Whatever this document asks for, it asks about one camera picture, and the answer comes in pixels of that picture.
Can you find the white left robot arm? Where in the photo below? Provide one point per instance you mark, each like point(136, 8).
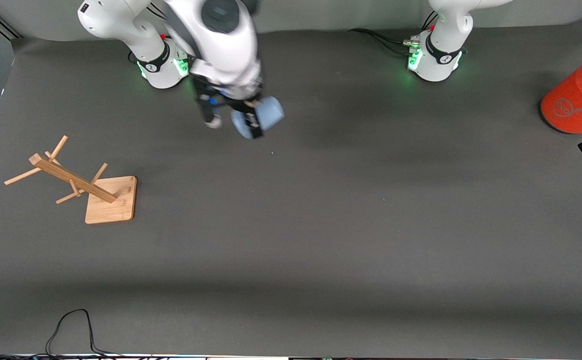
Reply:
point(443, 35)

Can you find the orange cylindrical container silver lid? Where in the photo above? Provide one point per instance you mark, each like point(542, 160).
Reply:
point(576, 100)

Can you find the wooden cup rack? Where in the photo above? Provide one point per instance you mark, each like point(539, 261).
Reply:
point(113, 200)

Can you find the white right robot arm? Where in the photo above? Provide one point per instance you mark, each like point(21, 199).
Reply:
point(220, 45)

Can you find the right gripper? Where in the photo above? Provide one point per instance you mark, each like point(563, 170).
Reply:
point(247, 107)

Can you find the light blue plastic cup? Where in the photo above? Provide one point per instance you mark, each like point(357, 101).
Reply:
point(270, 112)

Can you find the dark grey table mat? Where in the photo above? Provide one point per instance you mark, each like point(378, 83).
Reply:
point(290, 250)

